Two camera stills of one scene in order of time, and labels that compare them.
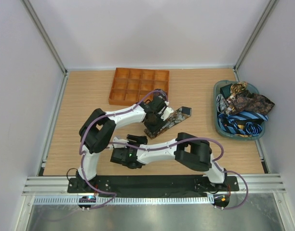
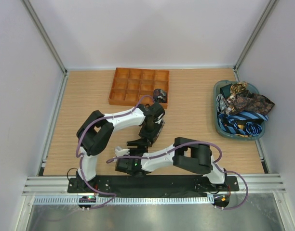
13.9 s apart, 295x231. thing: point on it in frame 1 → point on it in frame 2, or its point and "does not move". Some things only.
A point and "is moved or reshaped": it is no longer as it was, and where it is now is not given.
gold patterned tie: x=237 y=88 does not move
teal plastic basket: x=217 y=88 does not move
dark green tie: x=225 y=90 does not move
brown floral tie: x=180 y=114 is moved or reshaped
